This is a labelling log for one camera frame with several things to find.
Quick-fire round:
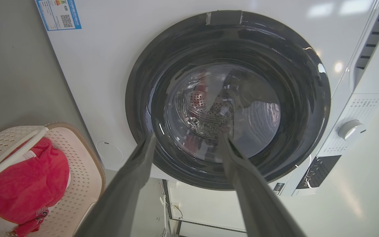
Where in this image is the red and white jersey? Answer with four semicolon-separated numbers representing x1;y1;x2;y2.
0;137;71;237

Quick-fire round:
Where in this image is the white detergent drawer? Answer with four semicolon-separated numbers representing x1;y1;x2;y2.
349;0;379;93

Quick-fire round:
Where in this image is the round black glass washer door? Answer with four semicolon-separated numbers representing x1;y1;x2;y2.
125;10;331;191

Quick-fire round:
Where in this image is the blue white energy label sticker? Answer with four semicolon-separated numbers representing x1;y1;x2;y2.
35;0;82;32

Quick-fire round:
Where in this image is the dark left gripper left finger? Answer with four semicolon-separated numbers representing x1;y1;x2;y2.
74;133;157;237

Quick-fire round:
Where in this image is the black washer door handle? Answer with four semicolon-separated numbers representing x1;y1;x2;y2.
205;10;243;26

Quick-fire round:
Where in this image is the round white filter cover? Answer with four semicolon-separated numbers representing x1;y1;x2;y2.
96;141;124;164

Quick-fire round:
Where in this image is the black washer display panel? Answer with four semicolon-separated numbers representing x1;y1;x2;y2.
296;155;342;189

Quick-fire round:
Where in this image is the white washer control knob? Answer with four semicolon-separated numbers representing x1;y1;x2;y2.
338;119;365;141

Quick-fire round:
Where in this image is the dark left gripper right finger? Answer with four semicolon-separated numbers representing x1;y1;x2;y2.
217;132;307;237

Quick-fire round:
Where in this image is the white front-load washing machine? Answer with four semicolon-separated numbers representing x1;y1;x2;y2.
35;0;379;198

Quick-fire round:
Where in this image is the cream perforated plastic laundry basket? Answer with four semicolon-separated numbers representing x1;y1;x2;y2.
0;122;107;237

